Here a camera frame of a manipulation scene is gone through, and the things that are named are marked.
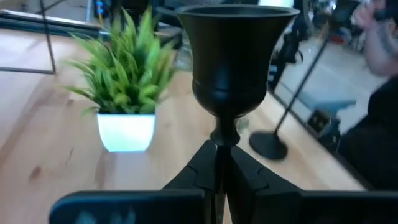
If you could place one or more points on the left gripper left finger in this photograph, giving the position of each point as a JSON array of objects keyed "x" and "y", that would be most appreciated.
[{"x": 200, "y": 174}]

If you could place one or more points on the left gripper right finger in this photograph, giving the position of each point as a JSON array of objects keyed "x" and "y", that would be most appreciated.
[{"x": 245, "y": 186}]

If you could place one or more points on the black metal candlestick holder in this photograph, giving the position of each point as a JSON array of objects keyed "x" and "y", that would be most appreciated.
[
  {"x": 231, "y": 62},
  {"x": 268, "y": 146}
]

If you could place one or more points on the person's forearm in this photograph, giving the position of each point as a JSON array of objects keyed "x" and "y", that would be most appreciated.
[{"x": 381, "y": 53}]

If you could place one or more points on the green artificial plant white pot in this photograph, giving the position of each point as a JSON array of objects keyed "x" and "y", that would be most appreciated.
[{"x": 126, "y": 133}]

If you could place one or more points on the person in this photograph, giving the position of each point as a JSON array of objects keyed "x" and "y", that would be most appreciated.
[{"x": 379, "y": 140}]

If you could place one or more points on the person's hand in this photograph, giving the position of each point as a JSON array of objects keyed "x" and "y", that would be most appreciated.
[{"x": 365, "y": 15}]

